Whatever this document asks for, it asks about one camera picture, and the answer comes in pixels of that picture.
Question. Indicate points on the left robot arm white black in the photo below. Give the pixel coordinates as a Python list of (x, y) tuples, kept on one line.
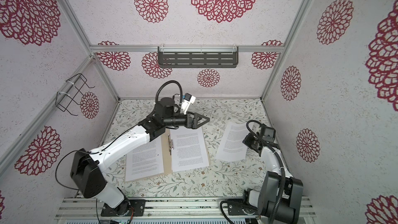
[(88, 166)]

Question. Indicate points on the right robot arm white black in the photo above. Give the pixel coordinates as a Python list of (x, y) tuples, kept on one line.
[(280, 195)]

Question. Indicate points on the printed paper sheet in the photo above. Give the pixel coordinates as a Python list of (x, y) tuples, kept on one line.
[(189, 150), (145, 161)]

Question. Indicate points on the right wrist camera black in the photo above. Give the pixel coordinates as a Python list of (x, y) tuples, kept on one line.
[(267, 133)]

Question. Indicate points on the beige file folder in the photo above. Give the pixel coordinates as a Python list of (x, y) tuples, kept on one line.
[(167, 158)]

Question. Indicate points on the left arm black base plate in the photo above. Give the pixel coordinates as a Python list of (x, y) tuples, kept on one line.
[(133, 208)]

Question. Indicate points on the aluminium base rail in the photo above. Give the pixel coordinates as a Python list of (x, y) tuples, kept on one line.
[(153, 208)]

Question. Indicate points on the black wire wall rack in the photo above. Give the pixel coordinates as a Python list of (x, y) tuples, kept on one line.
[(65, 98)]

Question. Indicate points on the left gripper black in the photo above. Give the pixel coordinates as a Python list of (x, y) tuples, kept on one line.
[(194, 124)]

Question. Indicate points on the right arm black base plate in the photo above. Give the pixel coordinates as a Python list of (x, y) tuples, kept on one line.
[(237, 207)]

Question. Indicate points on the chrome folder clip mechanism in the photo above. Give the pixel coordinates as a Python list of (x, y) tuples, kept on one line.
[(171, 144)]

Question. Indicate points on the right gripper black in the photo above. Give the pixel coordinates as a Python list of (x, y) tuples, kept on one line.
[(249, 138)]

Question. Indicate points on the grey metal wall shelf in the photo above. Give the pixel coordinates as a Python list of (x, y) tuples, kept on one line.
[(198, 57)]

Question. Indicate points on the printed paper sheet back wall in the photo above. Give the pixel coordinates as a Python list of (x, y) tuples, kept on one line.
[(231, 147)]

